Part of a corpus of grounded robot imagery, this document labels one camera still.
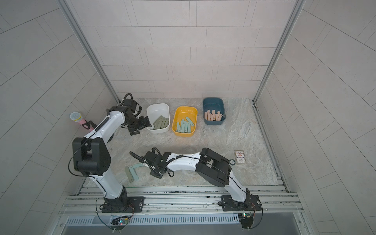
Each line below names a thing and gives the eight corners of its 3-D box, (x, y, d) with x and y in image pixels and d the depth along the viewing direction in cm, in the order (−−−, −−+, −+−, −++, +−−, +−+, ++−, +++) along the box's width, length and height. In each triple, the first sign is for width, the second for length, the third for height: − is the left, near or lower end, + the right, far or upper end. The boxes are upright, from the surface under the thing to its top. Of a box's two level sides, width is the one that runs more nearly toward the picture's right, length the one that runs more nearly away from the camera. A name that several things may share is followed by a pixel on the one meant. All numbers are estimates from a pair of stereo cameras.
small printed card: (236, 165, 86) (237, 163, 84) (233, 151, 91) (234, 150, 90) (246, 165, 86) (247, 163, 84) (243, 151, 92) (244, 150, 90)
